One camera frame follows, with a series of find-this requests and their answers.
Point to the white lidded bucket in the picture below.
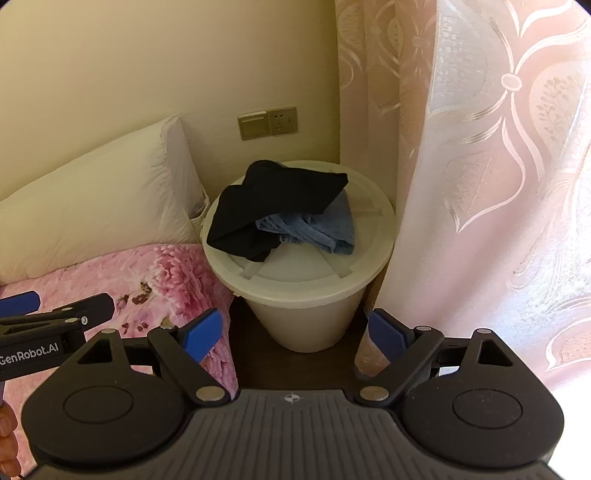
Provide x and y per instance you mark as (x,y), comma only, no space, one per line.
(314,286)

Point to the person's left hand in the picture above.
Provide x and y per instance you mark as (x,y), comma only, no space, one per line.
(7,434)

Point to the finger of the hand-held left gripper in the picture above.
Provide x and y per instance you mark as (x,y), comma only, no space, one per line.
(92,307)
(18,302)

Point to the gold wall switch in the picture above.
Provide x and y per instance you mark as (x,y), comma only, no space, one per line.
(253,126)

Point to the black pants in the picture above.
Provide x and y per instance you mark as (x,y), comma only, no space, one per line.
(258,203)

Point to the pink floral blanket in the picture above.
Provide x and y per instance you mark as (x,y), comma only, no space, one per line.
(138,295)

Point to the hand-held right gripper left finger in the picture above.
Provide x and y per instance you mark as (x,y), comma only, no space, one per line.
(203,334)

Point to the white pillow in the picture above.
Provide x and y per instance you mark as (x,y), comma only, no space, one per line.
(97,198)

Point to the gold wall socket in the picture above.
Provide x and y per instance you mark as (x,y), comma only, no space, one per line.
(281,120)

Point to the blue denim garment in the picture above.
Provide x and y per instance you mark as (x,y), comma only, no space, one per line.
(314,228)

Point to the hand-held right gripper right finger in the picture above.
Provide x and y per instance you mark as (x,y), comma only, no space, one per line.
(387,336)

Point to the pink patterned curtain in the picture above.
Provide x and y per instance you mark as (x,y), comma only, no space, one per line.
(485,161)

